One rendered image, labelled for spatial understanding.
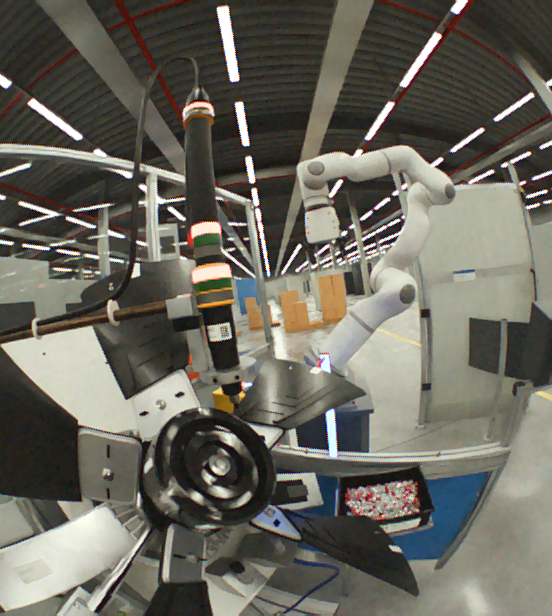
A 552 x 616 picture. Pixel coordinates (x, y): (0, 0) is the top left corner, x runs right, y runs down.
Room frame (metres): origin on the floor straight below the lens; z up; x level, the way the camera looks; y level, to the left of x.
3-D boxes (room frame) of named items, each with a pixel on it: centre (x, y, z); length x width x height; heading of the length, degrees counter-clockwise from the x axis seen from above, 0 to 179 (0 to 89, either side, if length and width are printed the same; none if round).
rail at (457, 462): (0.55, -0.19, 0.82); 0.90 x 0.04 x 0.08; 61
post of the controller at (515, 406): (0.34, -0.57, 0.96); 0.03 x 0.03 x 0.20; 61
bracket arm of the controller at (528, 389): (0.29, -0.66, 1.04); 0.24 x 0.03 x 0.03; 61
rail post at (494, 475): (0.34, -0.57, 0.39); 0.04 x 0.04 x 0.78; 61
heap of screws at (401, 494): (0.37, -0.18, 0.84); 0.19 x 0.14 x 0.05; 76
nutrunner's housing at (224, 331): (0.28, 0.07, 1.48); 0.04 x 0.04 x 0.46
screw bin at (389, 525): (0.37, -0.18, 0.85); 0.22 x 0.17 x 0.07; 76
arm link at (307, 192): (0.72, -0.17, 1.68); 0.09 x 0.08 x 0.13; 175
